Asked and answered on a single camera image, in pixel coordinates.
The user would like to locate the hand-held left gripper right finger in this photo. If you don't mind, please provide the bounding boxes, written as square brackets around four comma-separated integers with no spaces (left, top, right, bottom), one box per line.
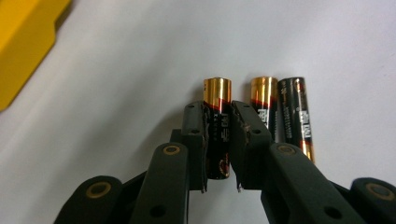
[230,101,368,224]

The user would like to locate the black and copper battery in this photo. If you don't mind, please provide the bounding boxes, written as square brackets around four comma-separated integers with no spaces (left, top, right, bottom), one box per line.
[203,77,233,180]
[250,76,279,141]
[276,77,316,164]

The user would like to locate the white board sheet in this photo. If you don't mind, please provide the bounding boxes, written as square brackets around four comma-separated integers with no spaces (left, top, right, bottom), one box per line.
[0,0,396,224]

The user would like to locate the yellow organizer cabinet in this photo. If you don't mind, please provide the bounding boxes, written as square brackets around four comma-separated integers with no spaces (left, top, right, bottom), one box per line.
[0,0,73,113]

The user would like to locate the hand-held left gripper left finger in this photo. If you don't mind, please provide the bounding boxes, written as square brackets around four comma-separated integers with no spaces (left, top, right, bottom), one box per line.
[129,101,208,224]

